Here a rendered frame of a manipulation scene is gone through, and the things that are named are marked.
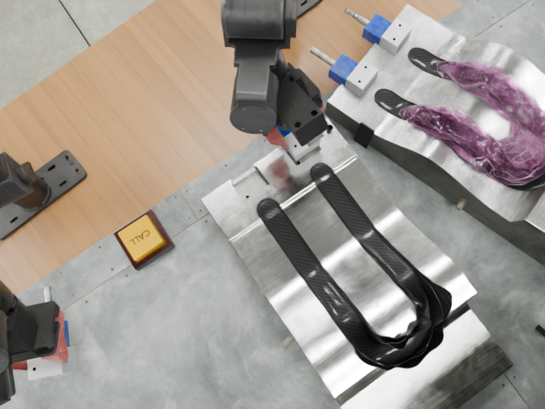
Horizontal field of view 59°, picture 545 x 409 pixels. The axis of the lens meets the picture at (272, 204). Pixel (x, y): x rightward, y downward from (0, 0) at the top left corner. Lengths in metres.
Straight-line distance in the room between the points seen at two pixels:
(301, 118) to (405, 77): 0.38
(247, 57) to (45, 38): 1.70
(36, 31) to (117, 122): 1.30
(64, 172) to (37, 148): 0.08
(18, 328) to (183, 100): 0.53
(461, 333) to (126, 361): 0.56
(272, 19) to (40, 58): 1.69
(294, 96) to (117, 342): 0.53
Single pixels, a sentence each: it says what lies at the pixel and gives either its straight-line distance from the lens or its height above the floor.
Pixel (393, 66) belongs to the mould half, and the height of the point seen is 0.86.
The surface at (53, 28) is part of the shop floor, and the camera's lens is 2.25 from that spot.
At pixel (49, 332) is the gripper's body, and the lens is 0.70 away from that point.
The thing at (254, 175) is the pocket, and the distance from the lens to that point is 0.84.
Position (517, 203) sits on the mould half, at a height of 0.87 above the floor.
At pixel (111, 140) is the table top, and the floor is 0.80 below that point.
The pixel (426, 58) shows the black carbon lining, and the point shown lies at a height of 0.85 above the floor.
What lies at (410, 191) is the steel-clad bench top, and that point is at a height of 0.80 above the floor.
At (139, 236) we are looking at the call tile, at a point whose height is 0.84.
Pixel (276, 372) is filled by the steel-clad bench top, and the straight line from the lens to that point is 0.86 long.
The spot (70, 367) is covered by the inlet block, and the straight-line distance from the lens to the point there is 0.80.
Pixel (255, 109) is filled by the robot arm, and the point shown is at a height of 1.15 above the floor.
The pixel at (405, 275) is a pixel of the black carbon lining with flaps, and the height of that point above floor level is 0.92.
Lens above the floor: 1.66
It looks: 75 degrees down
